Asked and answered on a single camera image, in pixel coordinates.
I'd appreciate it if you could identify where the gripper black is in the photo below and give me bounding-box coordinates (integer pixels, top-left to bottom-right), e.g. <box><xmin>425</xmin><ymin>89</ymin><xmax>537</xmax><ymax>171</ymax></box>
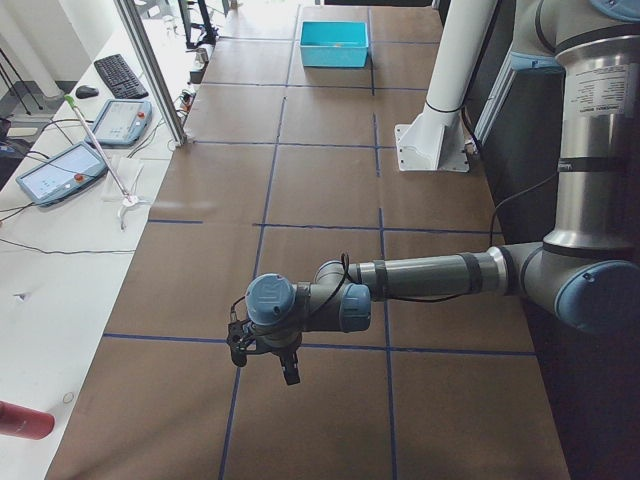
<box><xmin>255</xmin><ymin>331</ymin><xmax>302</xmax><ymax>386</ymax></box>

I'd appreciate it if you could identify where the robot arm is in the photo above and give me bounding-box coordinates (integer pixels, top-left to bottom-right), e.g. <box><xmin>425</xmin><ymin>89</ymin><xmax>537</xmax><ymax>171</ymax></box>
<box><xmin>227</xmin><ymin>1</ymin><xmax>639</xmax><ymax>385</ymax></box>

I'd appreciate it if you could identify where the red cylinder bottle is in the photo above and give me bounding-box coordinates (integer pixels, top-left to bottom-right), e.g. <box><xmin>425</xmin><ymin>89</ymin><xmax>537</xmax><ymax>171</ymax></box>
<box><xmin>1</xmin><ymin>401</ymin><xmax>55</xmax><ymax>440</ymax></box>

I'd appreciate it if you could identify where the lower teach pendant tablet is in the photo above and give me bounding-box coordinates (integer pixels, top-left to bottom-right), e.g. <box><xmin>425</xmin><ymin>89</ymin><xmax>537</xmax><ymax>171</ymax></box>
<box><xmin>16</xmin><ymin>142</ymin><xmax>107</xmax><ymax>207</ymax></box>

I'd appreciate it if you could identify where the teach pendant tablet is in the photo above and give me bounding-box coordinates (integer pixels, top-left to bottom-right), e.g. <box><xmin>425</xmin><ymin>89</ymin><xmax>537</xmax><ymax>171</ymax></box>
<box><xmin>91</xmin><ymin>99</ymin><xmax>152</xmax><ymax>148</ymax></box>
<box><xmin>16</xmin><ymin>142</ymin><xmax>107</xmax><ymax>207</ymax></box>

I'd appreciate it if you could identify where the upper teach pendant tablet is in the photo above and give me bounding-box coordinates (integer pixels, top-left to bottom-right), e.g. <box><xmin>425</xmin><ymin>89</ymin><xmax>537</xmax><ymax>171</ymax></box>
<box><xmin>91</xmin><ymin>99</ymin><xmax>152</xmax><ymax>148</ymax></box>

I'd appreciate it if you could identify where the teal plastic storage bin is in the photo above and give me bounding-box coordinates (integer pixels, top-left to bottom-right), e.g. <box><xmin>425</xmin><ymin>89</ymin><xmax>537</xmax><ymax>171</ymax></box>
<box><xmin>299</xmin><ymin>21</ymin><xmax>369</xmax><ymax>68</ymax></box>

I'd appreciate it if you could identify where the black computer keyboard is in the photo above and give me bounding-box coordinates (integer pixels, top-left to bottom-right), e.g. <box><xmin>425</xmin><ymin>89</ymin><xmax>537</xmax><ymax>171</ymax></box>
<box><xmin>93</xmin><ymin>54</ymin><xmax>148</xmax><ymax>99</ymax></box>

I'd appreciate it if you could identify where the black computer mouse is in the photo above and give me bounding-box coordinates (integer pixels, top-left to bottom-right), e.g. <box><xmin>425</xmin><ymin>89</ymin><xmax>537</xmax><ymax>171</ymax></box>
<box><xmin>75</xmin><ymin>85</ymin><xmax>99</xmax><ymax>99</ymax></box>

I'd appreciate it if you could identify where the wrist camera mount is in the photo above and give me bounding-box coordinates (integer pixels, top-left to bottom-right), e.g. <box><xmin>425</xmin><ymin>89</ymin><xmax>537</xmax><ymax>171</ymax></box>
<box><xmin>226</xmin><ymin>320</ymin><xmax>260</xmax><ymax>368</ymax></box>

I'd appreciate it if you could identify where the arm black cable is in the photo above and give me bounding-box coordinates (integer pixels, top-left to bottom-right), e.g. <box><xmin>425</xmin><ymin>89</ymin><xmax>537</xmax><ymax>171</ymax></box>
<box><xmin>229</xmin><ymin>169</ymin><xmax>566</xmax><ymax>326</ymax></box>

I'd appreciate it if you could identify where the white camera pole base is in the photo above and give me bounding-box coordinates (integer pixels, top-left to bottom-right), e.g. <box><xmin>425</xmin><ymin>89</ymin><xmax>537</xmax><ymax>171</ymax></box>
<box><xmin>394</xmin><ymin>0</ymin><xmax>498</xmax><ymax>173</ymax></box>

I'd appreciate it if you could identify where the aluminium frame post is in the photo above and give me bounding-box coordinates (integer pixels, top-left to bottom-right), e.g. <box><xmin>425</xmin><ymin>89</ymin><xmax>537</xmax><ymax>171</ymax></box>
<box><xmin>114</xmin><ymin>0</ymin><xmax>187</xmax><ymax>147</ymax></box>

